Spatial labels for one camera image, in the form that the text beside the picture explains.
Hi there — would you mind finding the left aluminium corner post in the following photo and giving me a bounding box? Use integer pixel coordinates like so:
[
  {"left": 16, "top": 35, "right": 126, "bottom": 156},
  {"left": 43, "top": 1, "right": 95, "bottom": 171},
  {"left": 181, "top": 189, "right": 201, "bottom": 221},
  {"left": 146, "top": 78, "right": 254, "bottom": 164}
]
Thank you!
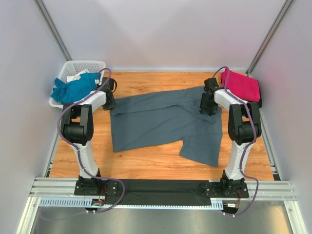
[{"left": 34, "top": 0, "right": 72, "bottom": 61}]

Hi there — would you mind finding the folded magenta t-shirt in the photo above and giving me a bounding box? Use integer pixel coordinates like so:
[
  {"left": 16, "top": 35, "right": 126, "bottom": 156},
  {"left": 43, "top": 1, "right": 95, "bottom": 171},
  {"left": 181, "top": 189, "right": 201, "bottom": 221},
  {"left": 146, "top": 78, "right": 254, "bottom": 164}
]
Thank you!
[{"left": 220, "top": 69, "right": 261, "bottom": 102}]

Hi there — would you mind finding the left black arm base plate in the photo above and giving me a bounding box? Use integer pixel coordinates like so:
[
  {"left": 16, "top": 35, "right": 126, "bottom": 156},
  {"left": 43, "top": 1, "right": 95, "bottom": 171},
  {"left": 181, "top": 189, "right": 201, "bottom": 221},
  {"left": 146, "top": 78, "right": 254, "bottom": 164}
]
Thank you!
[{"left": 74, "top": 179, "right": 118, "bottom": 196}]

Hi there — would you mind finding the teal blue t-shirt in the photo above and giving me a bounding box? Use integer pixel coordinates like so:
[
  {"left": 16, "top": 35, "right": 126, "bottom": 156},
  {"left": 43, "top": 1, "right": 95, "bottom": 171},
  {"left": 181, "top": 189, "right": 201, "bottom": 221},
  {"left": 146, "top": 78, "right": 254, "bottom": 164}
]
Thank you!
[{"left": 51, "top": 73, "right": 98, "bottom": 104}]

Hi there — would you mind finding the aluminium front rail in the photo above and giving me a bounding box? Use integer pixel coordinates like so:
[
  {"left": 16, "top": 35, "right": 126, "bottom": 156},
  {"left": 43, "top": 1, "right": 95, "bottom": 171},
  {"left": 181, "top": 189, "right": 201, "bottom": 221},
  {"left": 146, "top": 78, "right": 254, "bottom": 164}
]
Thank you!
[{"left": 29, "top": 177, "right": 296, "bottom": 201}]

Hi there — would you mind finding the white slotted cable duct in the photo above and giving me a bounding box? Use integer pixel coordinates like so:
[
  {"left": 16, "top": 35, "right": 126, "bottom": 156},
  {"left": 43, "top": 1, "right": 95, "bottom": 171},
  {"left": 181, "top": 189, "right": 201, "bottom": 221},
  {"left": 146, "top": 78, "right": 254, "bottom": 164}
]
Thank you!
[{"left": 39, "top": 197, "right": 223, "bottom": 211}]

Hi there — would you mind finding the white t-shirt in basket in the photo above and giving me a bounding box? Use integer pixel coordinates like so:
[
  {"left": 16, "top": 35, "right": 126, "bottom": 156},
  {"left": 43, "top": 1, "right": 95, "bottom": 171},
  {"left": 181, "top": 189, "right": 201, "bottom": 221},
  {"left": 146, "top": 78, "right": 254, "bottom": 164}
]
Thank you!
[{"left": 66, "top": 69, "right": 89, "bottom": 83}]

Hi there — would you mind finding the folded black t-shirt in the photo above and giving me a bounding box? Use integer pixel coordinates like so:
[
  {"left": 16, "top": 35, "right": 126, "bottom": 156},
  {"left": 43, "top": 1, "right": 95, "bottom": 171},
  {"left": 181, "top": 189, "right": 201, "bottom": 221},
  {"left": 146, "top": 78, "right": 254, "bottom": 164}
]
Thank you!
[{"left": 256, "top": 81, "right": 263, "bottom": 108}]

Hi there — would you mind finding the white plastic laundry basket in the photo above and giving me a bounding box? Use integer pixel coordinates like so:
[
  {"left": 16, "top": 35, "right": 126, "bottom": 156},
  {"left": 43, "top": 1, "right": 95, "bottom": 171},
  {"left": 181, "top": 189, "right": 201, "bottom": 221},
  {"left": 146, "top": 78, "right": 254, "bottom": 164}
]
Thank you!
[{"left": 49, "top": 60, "right": 106, "bottom": 110}]

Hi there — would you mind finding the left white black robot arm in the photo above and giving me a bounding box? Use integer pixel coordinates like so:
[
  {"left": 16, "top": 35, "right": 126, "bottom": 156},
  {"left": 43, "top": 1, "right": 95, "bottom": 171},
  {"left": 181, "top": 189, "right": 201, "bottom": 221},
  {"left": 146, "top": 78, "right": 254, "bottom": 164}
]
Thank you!
[{"left": 60, "top": 78, "right": 117, "bottom": 195}]

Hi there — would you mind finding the black base cloth strip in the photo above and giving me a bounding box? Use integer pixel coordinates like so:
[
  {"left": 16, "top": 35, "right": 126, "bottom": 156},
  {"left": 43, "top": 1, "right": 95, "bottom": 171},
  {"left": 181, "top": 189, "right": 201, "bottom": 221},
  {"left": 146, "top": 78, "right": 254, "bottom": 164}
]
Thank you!
[{"left": 119, "top": 179, "right": 211, "bottom": 206}]

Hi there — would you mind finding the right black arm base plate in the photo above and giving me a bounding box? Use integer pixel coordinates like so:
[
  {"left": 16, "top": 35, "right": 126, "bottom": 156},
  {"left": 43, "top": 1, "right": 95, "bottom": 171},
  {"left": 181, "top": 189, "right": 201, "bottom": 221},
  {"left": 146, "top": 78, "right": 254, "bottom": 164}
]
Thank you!
[{"left": 199, "top": 181, "right": 249, "bottom": 198}]

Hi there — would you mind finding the right aluminium corner post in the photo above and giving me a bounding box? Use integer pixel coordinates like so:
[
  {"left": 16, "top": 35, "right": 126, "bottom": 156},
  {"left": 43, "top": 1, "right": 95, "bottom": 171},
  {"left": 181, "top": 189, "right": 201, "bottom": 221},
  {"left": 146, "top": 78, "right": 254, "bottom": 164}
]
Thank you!
[{"left": 245, "top": 0, "right": 295, "bottom": 77}]

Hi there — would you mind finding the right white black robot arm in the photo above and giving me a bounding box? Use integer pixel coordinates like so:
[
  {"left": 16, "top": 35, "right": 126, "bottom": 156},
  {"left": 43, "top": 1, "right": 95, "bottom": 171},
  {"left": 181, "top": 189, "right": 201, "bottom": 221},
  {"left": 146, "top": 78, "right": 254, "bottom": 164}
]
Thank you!
[{"left": 199, "top": 78, "right": 262, "bottom": 197}]

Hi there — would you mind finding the aluminium corner post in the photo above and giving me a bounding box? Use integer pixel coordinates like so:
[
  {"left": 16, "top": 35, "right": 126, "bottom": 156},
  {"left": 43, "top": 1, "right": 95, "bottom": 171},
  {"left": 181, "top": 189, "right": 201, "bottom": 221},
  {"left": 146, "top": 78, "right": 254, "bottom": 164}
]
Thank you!
[
  {"left": 245, "top": 0, "right": 295, "bottom": 77},
  {"left": 34, "top": 0, "right": 72, "bottom": 61}
]

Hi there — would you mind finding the grey-blue t-shirt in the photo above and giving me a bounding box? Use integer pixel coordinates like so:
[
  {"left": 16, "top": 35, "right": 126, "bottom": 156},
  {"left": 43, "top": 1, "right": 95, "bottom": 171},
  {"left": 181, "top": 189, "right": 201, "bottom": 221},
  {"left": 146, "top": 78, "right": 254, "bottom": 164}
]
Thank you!
[{"left": 110, "top": 86, "right": 222, "bottom": 167}]

